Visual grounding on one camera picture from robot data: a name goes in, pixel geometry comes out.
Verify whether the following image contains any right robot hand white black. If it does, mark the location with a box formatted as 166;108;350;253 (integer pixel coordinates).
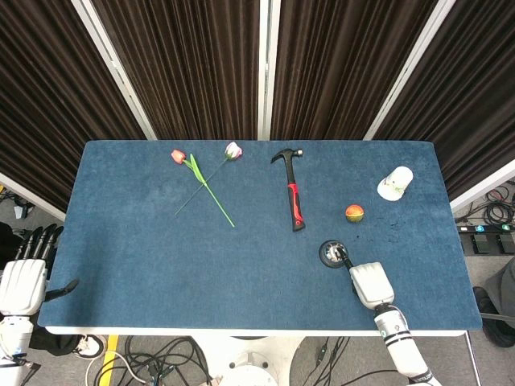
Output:
333;244;396;311

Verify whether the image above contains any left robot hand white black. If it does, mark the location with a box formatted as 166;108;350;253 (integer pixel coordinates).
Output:
0;224;80;318

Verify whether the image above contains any plain white nested paper cup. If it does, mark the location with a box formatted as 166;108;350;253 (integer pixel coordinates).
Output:
377;183;406;201
376;184;402;203

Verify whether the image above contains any white sneaker shoe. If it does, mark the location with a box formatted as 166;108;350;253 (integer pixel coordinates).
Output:
74;335;108;359

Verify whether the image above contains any white floral paper cup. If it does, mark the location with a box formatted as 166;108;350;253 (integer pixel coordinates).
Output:
380;166;415;199

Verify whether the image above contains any black red claw hammer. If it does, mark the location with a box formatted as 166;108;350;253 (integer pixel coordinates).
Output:
270;148;306;233

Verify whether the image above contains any yellow floor tape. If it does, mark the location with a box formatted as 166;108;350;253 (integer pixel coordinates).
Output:
101;335;120;377

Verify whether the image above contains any black foot pedal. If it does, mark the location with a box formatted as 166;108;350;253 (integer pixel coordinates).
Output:
468;234;494;255
495;233;515;254

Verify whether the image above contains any black shoe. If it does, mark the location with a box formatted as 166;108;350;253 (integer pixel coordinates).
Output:
472;285;515;347

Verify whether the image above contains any grey trouser leg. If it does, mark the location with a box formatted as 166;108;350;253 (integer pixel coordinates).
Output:
484;259;515;318

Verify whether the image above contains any blue velvet table cloth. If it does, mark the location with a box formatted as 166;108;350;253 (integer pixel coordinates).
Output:
37;139;484;332

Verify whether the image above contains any dark brown curtain panel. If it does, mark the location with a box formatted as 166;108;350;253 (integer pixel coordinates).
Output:
270;0;440;142
0;0;150;212
376;0;515;202
91;0;267;142

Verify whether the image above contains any white pink rose thin stem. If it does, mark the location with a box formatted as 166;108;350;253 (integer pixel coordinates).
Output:
174;141;244;219

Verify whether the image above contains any red tulip bright green stem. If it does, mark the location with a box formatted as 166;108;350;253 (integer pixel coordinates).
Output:
170;149;237;228

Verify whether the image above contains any black cable with inline switch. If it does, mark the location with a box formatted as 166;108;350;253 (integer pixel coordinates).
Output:
302;335;398;386

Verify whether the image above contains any white screen frame post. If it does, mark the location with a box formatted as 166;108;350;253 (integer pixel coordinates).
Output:
362;0;459;142
256;0;282;142
70;0;158;141
449;159;515;211
0;171;68;221

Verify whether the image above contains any white table frame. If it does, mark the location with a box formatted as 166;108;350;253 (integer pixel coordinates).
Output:
43;325;470;338

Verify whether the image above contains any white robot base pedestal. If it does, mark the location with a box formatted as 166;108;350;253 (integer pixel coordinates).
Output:
192;335;303;386

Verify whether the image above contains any black cable tangle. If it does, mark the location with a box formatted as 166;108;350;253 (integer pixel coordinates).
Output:
456;183;515;227

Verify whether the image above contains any black floor cable bundle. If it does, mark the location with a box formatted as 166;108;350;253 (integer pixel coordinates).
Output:
84;335;215;386

